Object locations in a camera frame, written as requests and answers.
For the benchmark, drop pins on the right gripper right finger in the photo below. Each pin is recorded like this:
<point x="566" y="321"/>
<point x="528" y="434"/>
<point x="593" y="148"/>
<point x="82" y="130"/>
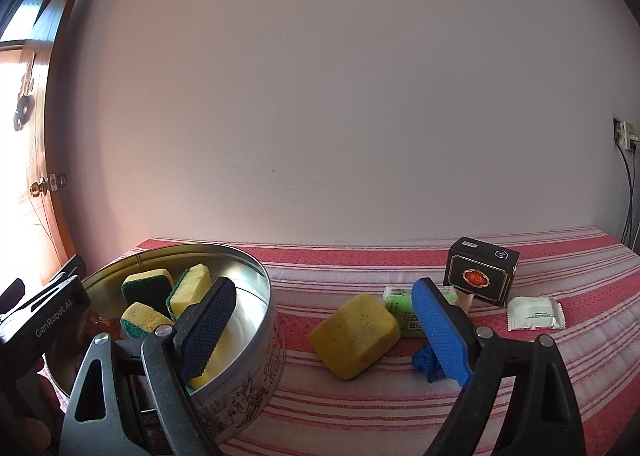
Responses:
<point x="543" y="415"/>

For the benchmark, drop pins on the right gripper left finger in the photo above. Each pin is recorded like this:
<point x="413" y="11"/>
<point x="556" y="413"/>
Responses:
<point x="103" y="416"/>

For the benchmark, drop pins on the white wipe packet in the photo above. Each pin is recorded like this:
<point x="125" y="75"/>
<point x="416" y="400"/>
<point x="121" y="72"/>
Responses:
<point x="534" y="313"/>

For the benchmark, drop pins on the yellow green sponge front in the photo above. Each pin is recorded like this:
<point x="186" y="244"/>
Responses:
<point x="139" y="320"/>

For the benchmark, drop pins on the blue wrapper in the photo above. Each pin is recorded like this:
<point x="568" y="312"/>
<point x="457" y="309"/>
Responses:
<point x="426" y="362"/>

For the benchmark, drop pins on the beige paper snack packet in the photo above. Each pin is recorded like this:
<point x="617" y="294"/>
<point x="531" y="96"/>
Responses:
<point x="464" y="301"/>

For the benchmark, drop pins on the green top scrub sponge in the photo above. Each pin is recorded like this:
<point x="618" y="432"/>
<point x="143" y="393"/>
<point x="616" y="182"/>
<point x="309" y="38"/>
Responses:
<point x="152" y="288"/>

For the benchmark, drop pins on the black box with red emblem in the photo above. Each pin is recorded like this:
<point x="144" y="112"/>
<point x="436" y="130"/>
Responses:
<point x="485" y="271"/>

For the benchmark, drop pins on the yellow green scrub sponge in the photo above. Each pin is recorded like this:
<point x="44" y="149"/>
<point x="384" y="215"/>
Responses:
<point x="192" y="286"/>

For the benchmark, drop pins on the green tissue pack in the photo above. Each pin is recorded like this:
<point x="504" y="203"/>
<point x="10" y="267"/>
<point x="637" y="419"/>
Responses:
<point x="407" y="310"/>

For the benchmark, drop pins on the large yellow sponge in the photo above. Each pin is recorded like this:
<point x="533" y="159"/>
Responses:
<point x="355" y="337"/>

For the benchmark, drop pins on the wooden door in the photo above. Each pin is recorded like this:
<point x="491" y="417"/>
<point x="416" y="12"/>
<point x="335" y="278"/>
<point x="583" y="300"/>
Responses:
<point x="35" y="240"/>

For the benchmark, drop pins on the round metal tin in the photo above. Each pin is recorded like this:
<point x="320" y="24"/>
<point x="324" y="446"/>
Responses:
<point x="247" y="363"/>

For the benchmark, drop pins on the red striped tablecloth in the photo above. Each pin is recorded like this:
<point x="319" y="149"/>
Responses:
<point x="391" y="409"/>

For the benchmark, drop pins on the dark door ornament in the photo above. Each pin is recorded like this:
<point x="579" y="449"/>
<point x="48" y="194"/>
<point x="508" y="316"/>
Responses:
<point x="25" y="99"/>

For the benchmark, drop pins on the wall power socket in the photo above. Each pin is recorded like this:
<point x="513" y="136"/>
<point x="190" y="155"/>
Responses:
<point x="624" y="135"/>

